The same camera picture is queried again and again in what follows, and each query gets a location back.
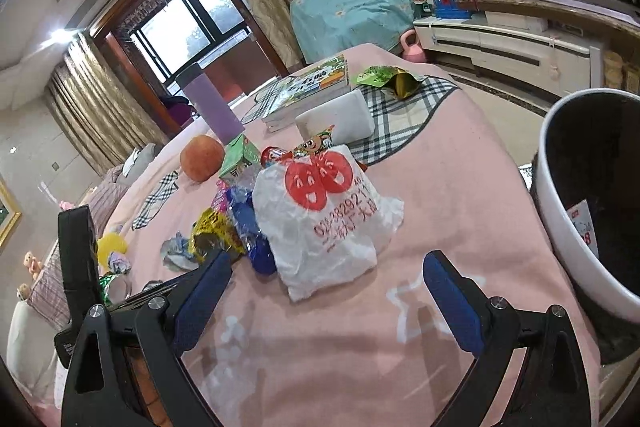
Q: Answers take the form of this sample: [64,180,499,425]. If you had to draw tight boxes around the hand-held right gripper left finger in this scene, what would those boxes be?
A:
[60,248,233,427]

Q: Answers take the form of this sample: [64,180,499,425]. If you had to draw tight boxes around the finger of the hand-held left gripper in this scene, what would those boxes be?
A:
[107,274,193,310]

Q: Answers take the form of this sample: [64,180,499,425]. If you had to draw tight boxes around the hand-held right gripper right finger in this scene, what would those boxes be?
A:
[422,250,601,427]

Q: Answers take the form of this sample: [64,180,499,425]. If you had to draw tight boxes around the white plastic bag red print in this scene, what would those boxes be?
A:
[251,144,405,303]

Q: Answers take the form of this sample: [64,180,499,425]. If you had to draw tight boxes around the white trash bin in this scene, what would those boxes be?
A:
[530,89,640,365]

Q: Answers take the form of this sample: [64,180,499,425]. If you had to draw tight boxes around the green drink carton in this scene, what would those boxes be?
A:
[218,133,263,180]

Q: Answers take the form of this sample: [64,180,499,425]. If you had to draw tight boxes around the orange snack wrapper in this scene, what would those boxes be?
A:
[290,124,336,158]

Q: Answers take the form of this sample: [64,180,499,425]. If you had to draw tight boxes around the green foil wrapper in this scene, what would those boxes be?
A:
[98,274,132,304]

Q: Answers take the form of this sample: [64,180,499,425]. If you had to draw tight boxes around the yellow round wrapper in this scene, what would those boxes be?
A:
[96,233,128,265]

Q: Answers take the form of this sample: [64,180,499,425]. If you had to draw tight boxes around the crumpled paper ball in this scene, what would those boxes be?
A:
[107,252,132,276]

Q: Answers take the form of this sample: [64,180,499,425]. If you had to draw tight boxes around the plaid pillow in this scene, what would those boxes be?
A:
[25,247,72,329]

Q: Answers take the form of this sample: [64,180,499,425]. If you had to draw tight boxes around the small doll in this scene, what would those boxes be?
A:
[22,252,44,281]

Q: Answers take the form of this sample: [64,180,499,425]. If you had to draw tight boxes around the crumpled silver wrapper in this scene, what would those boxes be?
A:
[161,232,201,273]

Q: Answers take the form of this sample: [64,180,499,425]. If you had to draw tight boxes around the blue foil wrapper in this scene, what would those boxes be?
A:
[227,187,276,275]

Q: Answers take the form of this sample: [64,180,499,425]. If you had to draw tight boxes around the gold foil wrapper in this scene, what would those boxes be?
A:
[191,207,246,263]

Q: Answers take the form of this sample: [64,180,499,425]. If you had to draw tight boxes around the white pillow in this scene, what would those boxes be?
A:
[7,299,63,403]

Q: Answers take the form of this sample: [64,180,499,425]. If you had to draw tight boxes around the pink purple candy wrapper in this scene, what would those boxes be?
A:
[212,179,242,214]

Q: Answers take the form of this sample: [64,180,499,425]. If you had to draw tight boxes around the red apple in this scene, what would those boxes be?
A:
[180,135,226,182]

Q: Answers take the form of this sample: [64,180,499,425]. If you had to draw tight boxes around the white red paper tag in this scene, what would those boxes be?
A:
[567,199,601,258]

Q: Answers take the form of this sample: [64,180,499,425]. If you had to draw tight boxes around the red candy tube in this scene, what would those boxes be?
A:
[261,145,293,168]

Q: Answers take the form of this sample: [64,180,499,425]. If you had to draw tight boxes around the purple clothes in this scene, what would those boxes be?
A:
[165,99,197,132]

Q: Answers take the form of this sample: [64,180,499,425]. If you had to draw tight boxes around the purple tumbler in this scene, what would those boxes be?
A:
[175,62,244,145]

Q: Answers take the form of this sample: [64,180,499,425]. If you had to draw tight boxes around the book with white pages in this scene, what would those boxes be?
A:
[261,79,352,130]

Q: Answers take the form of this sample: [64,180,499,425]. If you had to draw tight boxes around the white foam block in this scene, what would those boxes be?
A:
[295,89,376,145]

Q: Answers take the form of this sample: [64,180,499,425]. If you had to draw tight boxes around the green snack packet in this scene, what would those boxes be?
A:
[350,64,427,100]

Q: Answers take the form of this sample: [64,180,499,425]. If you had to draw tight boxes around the stack of books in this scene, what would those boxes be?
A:
[264,54,350,110]

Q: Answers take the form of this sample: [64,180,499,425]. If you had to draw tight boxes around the pink toy kettlebell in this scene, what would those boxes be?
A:
[400,30,427,64]

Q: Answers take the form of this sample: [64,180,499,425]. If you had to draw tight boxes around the wooden framed window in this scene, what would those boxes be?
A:
[92,0,296,108]

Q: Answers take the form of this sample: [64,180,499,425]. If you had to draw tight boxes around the white television cabinet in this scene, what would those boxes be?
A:
[412,0,640,98]

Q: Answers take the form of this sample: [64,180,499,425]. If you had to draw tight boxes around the blue floral covered furniture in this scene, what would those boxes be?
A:
[290,0,416,65]

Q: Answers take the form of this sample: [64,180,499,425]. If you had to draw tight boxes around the gold picture frame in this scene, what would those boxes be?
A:
[0,179,23,248]

